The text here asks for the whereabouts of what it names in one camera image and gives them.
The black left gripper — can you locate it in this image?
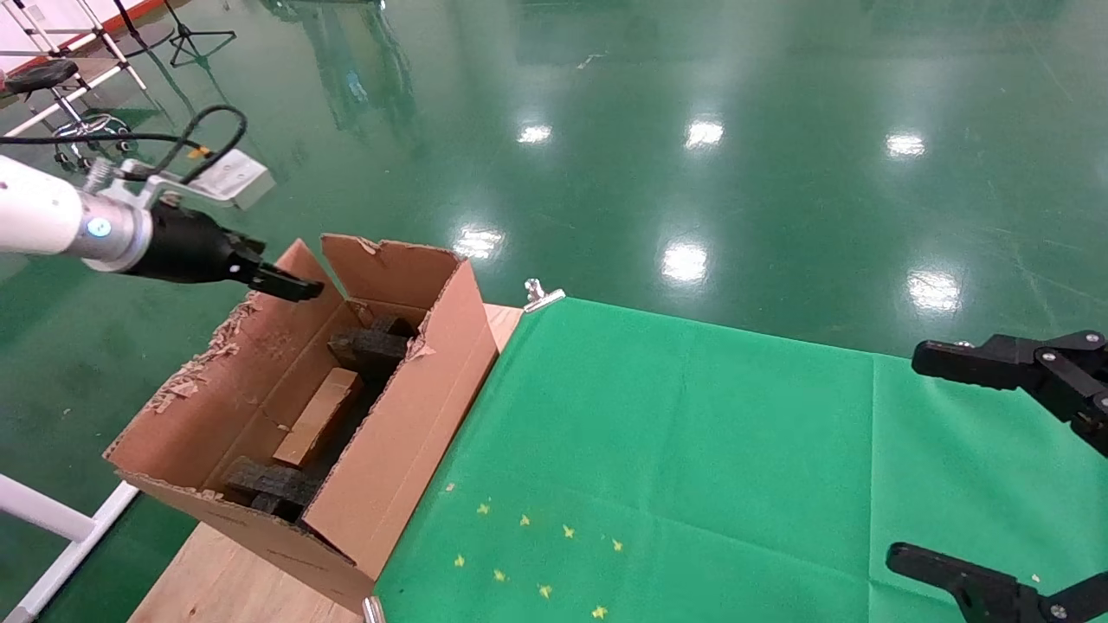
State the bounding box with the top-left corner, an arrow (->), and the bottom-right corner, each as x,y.
130,203 -> 325,302

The large open cardboard carton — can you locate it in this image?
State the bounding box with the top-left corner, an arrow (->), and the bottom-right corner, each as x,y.
102,234 -> 501,615

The black round-base stand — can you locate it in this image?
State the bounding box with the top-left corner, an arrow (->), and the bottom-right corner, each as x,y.
111,0 -> 174,57

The green table cloth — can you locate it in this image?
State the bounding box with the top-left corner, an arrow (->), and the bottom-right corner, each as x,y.
372,296 -> 1108,623

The white metal rack frame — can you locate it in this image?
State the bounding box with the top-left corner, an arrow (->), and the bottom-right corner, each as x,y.
0,0 -> 148,144

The black round stool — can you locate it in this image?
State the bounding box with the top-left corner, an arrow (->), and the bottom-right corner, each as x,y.
3,59 -> 132,170

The black foam block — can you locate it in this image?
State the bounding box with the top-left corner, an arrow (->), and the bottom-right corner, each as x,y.
327,314 -> 418,382
223,457 -> 323,522

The black camera cable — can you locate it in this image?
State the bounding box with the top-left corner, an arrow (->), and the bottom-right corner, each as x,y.
0,106 -> 248,187

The white tube table frame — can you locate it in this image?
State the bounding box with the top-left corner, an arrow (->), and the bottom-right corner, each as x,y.
0,474 -> 139,623

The black tripod stand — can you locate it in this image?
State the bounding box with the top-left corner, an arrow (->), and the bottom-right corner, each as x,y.
163,0 -> 236,68

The small taped cardboard box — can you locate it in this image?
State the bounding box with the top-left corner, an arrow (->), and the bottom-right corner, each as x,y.
273,368 -> 364,468

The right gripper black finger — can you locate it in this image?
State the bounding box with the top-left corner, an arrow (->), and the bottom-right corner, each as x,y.
885,543 -> 1108,623
911,331 -> 1108,459

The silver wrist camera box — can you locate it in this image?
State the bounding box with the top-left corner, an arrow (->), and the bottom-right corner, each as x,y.
87,149 -> 276,211

